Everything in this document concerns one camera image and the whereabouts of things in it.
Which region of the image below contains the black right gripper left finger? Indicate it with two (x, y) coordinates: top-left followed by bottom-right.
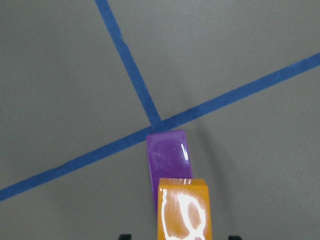
(118, 233), (131, 240)

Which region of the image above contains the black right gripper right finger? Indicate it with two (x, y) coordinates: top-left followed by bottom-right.
(228, 235), (241, 240)

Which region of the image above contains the orange trapezoid block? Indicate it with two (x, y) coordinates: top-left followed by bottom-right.
(157, 178), (213, 240)

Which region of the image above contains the purple trapezoid block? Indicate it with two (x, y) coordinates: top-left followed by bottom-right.
(145, 129), (193, 216)

